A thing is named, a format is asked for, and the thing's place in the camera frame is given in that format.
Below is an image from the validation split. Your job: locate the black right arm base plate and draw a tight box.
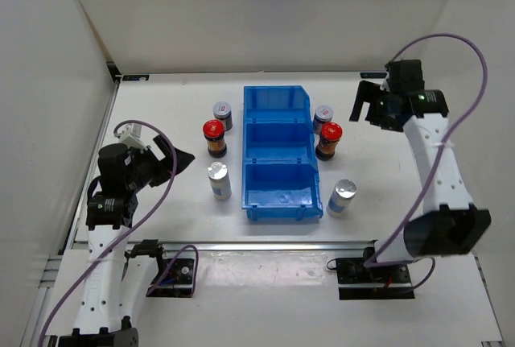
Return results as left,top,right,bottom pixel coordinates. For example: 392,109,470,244
326,258,414,301

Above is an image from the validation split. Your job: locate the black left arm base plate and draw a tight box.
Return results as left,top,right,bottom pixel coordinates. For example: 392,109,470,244
146,244,200,298

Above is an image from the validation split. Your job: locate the blue three-compartment plastic bin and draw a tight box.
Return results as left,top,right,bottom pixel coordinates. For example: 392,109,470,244
241,85,323,221

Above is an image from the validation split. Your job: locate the left red-lid sauce jar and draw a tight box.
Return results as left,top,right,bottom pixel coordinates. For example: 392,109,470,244
203,119,227,158

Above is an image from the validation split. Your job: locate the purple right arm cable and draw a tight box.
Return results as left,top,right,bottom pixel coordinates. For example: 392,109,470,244
364,33,489,291

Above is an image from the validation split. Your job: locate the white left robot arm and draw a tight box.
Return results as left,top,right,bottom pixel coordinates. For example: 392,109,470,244
58,134,195,346

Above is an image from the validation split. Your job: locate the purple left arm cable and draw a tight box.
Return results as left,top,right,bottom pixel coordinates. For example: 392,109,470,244
38,120,200,347

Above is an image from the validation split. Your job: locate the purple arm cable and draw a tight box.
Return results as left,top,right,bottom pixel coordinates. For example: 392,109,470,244
364,33,489,291
38,120,200,347

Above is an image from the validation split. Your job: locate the right silver-lid spice bottle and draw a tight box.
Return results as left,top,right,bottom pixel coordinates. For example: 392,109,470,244
326,179,357,217

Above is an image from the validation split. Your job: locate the left silver-lid spice bottle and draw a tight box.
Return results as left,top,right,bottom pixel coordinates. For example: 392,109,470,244
207,162,232,200

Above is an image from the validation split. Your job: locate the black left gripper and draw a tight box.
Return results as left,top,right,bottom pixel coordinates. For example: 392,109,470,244
125,135,194,192

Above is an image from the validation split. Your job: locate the right red-lid sauce jar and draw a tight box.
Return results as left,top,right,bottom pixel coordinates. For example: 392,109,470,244
315,122,343,160

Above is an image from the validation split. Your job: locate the silver-lid spice bottle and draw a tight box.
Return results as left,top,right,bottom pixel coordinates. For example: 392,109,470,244
207,162,232,200
326,179,357,217

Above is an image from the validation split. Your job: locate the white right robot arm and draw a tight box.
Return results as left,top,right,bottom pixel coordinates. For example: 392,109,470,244
349,81,492,283

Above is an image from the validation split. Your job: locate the aluminium front table rail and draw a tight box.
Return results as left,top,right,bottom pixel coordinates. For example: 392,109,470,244
64,240,379,254

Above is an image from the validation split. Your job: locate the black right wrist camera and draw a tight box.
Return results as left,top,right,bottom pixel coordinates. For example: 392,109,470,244
385,60,425,93

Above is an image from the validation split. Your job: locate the red-lid sauce jar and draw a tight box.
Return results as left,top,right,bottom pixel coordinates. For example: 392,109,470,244
203,119,227,158
315,122,343,160

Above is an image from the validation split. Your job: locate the grey-lid dark jar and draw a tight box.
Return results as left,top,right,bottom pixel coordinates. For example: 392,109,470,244
212,101,233,131
313,105,334,134

